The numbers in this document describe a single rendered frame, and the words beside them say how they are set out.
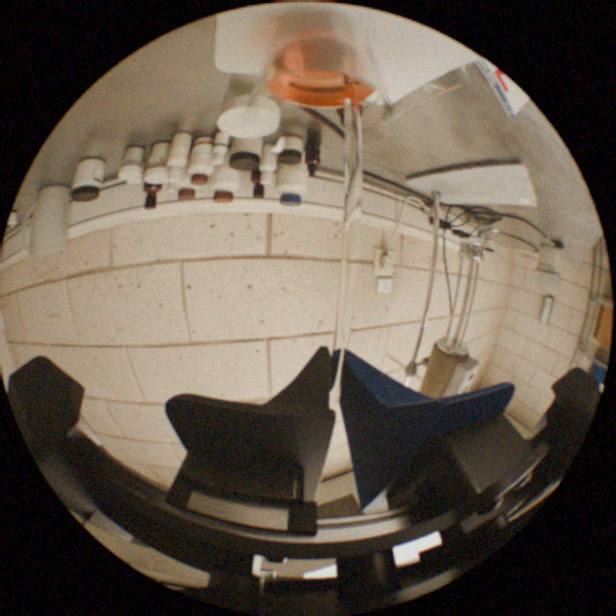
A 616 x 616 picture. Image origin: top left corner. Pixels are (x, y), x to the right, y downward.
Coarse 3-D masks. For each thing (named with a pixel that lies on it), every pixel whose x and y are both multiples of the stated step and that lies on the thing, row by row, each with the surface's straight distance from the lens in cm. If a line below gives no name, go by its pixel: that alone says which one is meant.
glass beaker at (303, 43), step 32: (288, 32) 10; (320, 32) 9; (352, 32) 10; (288, 64) 7; (320, 64) 7; (352, 64) 7; (256, 96) 9; (384, 96) 7; (256, 128) 9; (288, 128) 11; (320, 128) 11; (384, 128) 9
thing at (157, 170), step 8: (160, 144) 41; (168, 144) 41; (152, 152) 41; (160, 152) 40; (168, 152) 40; (152, 160) 40; (160, 160) 40; (152, 168) 39; (160, 168) 39; (168, 168) 40; (152, 176) 40; (160, 176) 40
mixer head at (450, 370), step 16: (448, 336) 55; (432, 352) 52; (448, 352) 49; (464, 352) 50; (432, 368) 52; (448, 368) 50; (464, 368) 48; (432, 384) 53; (448, 384) 52; (464, 384) 51
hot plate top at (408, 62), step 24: (216, 24) 14; (240, 24) 13; (264, 24) 13; (384, 24) 13; (408, 24) 13; (216, 48) 14; (240, 48) 14; (264, 48) 14; (384, 48) 14; (408, 48) 14; (432, 48) 14; (456, 48) 14; (240, 72) 16; (384, 72) 15; (408, 72) 15; (432, 72) 15
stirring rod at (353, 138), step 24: (360, 120) 8; (360, 144) 8; (360, 168) 7; (360, 192) 7; (360, 216) 7; (336, 312) 7; (336, 336) 7; (336, 360) 8; (336, 384) 8; (336, 408) 9
